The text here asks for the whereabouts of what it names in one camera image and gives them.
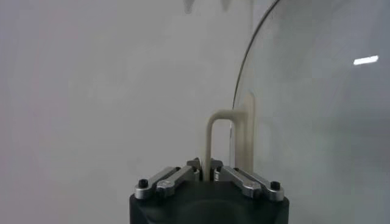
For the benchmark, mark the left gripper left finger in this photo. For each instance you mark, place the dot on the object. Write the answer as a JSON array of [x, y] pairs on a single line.
[[170, 182]]

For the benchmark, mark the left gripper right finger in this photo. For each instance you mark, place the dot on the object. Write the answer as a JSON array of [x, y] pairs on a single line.
[[243, 182]]

